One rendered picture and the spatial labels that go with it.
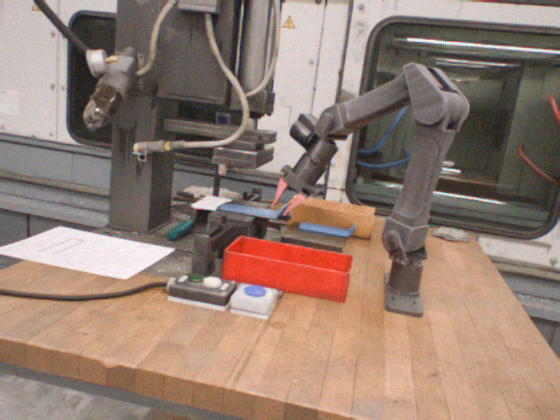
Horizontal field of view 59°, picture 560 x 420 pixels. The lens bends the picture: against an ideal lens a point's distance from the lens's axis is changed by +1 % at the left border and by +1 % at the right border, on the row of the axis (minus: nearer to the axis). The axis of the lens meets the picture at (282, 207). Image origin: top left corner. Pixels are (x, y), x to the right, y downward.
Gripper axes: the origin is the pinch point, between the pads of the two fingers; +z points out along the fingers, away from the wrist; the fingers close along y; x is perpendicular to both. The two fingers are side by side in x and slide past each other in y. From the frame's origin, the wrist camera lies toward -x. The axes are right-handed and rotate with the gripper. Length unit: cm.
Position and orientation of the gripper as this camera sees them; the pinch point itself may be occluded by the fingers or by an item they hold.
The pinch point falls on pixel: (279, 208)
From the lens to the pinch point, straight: 118.8
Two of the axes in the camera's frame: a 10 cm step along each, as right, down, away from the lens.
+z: -5.8, 7.8, 2.5
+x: -1.9, 1.7, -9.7
